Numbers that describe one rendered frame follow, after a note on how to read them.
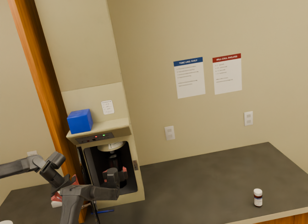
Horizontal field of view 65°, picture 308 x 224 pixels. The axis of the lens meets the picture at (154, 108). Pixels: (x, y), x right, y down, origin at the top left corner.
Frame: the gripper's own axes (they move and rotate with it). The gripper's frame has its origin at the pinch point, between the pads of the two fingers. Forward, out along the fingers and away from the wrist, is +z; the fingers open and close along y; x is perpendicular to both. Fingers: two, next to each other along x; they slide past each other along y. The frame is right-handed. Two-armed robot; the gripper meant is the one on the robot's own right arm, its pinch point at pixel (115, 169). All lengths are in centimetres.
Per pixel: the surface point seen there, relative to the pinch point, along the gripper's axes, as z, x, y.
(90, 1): -9, -95, -7
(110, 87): -7, -52, -8
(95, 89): -7, -53, 0
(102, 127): -15.9, -34.4, -0.5
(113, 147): -4.3, -16.9, -2.1
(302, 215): -32, 32, -100
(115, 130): -17.2, -32.3, -7.1
